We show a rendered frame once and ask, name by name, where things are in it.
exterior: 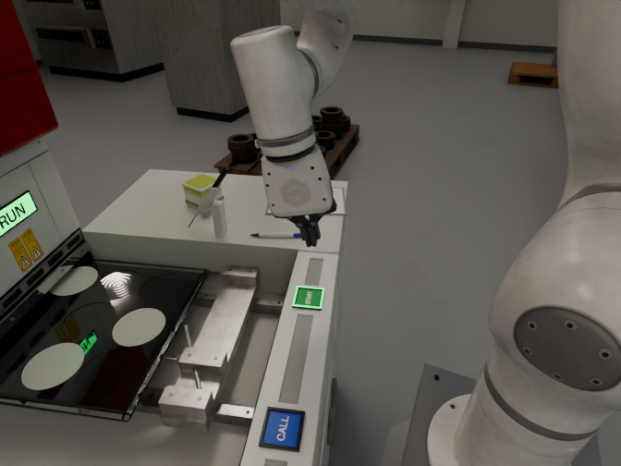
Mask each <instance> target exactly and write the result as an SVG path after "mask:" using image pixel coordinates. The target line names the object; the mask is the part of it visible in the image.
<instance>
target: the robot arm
mask: <svg viewBox="0 0 621 466"><path fill-rule="evenodd" d="M283 1H285V2H287V3H288V4H290V5H292V6H296V7H300V8H304V16H303V21H302V26H301V30H300V34H299V37H298V41H297V42H296V38H295V33H294V30H293V29H292V27H290V26H286V25H280V26H272V27H267V28H263V29H259V30H256V31H250V32H247V33H244V34H241V35H239V36H238V37H236V38H235V39H234V40H233V41H232V42H231V44H230V46H231V50H232V53H233V56H234V59H235V62H236V66H237V72H238V75H239V77H240V81H241V84H242V88H243V91H244V93H245V97H246V100H247V104H248V107H249V110H250V115H251V119H252V122H253V126H254V128H255V131H256V135H257V138H258V140H255V146H256V148H261V149H262V154H263V157H262V177H263V183H264V187H265V192H266V197H267V201H268V204H269V208H270V211H271V213H272V215H274V217H275V218H283V219H285V218H286V219H287V220H289V221H290V222H292V223H294V224H295V225H296V227H297V228H299V230H300V234H301V237H302V240H305V241H306V245H307V247H310V246H313V247H316V245H317V241H318V239H320V238H321V233H320V229H319V225H318V222H319V221H320V220H321V218H322V217H323V216H324V215H328V214H330V213H333V212H335V211H336V207H337V204H336V202H335V199H334V197H333V195H334V193H333V187H332V182H331V179H330V176H329V173H328V169H327V166H326V163H325V161H324V158H323V154H322V152H321V149H320V147H319V145H318V144H317V143H315V142H316V137H315V132H314V127H313V124H312V118H311V110H310V104H311V100H312V99H314V98H316V97H318V96H320V95H321V94H323V93H324V92H325V91H327V90H328V89H329V87H330V86H331V85H332V84H333V82H334V81H335V78H336V77H337V75H338V73H339V70H340V68H341V67H342V65H343V63H344V60H345V58H346V55H347V52H348V49H349V46H350V45H351V42H352V39H353V35H354V31H355V28H356V18H357V16H356V8H355V3H354V0H283ZM557 74H558V87H559V96H560V102H561V107H562V112H563V117H564V122H565V127H566V137H567V149H568V168H567V177H566V185H565V189H564V193H563V196H562V199H561V201H560V203H559V206H558V208H557V211H556V212H555V214H554V215H553V216H552V217H551V218H550V219H549V220H548V222H547V223H546V224H545V225H544V226H543V227H542V229H541V230H540V231H539V232H538V233H537V234H536V235H535V236H534V237H533V238H532V239H531V241H530V242H529V243H528V244H527V245H526V246H525V248H524V249H523V250H522V251H521V253H520V254H519V255H518V256H517V258H516V259H515V261H514V262H513V263H512V264H511V265H510V267H509V269H508V270H507V272H506V273H505V276H504V277H503V279H502V281H501V283H500V285H499V287H498V289H497V290H496V292H495V294H494V296H493V300H492V303H491V307H490V310H489V314H488V326H489V329H490V332H491V334H492V336H493V338H494V341H493V344H492V346H491V348H490V351H489V353H488V356H487V358H486V360H485V363H484V365H483V367H482V369H481V373H480V375H479V377H478V380H477V382H476V385H475V387H474V388H473V391H472V393H471V394H468V395H463V396H459V397H456V398H454V399H450V400H449V401H447V402H446V403H445V404H444V405H443V406H442V407H441V408H440V409H439V410H438V411H437V412H436V413H435V415H434V416H433V418H432V422H431V425H430V427H429V430H428V435H427V455H428V460H429V464H430V466H571V464H570V462H571V461H572V460H573V459H574V458H575V457H576V456H577V455H578V454H579V452H580V451H581V450H582V449H583V448H584V447H585V445H586V444H587V443H588V442H589V441H590V440H591V438H592V437H593V436H594V435H595V434H596V432H597V431H598V430H599V429H600V428H601V427H602V426H603V424H604V423H605V422H606V421H607V420H608V418H609V417H610V416H611V415H612V414H613V412H614V411H621V0H558V20H557ZM305 215H309V219H310V220H308V218H306V217H305Z"/></svg>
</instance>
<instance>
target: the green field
mask: <svg viewBox="0 0 621 466"><path fill-rule="evenodd" d="M35 210H37V209H36V207H35V205H34V203H33V201H32V199H31V197H30V194H29V193H27V194H25V195H24V196H22V197H21V198H19V199H18V200H16V201H14V202H12V203H11V204H9V205H8V206H7V207H6V208H4V209H3V210H1V211H0V236H1V235H2V234H4V233H5V232H6V231H8V230H9V229H10V228H12V227H13V226H14V225H16V224H17V223H18V222H20V221H21V220H22V219H24V218H25V217H27V216H28V215H30V214H31V213H32V212H34V211H35Z"/></svg>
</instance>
